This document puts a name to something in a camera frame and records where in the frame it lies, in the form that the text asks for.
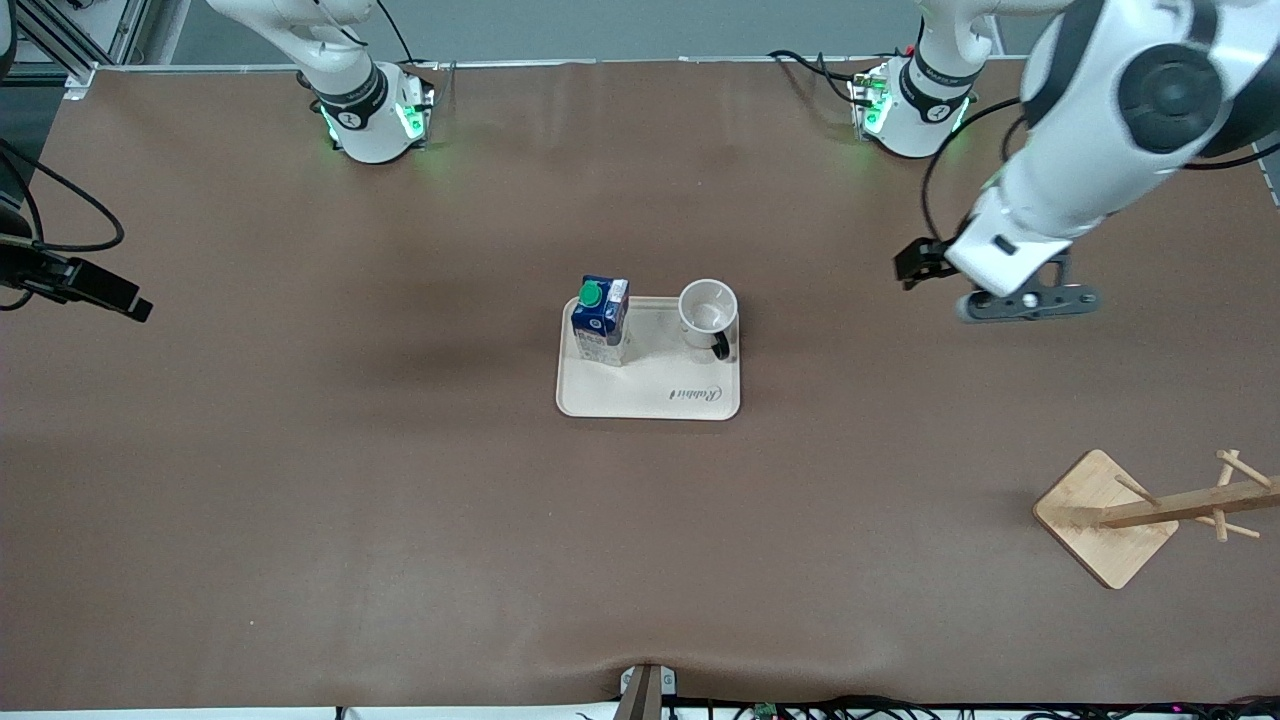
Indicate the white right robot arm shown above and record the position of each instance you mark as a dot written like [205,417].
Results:
[365,110]

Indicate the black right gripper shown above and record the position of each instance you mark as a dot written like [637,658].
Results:
[40,270]

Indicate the gray table edge clamp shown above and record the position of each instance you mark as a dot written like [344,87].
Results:
[648,685]

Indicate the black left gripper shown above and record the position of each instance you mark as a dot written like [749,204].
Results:
[924,259]

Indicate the blue milk carton green cap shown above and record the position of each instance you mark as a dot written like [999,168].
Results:
[600,325]

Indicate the beige plastic tray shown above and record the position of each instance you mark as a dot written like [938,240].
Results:
[650,385]

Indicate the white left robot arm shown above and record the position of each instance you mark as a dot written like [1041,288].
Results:
[1100,150]

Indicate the brown table cover mat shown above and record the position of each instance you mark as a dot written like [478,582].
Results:
[400,550]

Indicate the wooden cup rack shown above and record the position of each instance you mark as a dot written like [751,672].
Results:
[1105,520]

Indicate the small green circuit board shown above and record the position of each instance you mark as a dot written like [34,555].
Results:
[767,711]

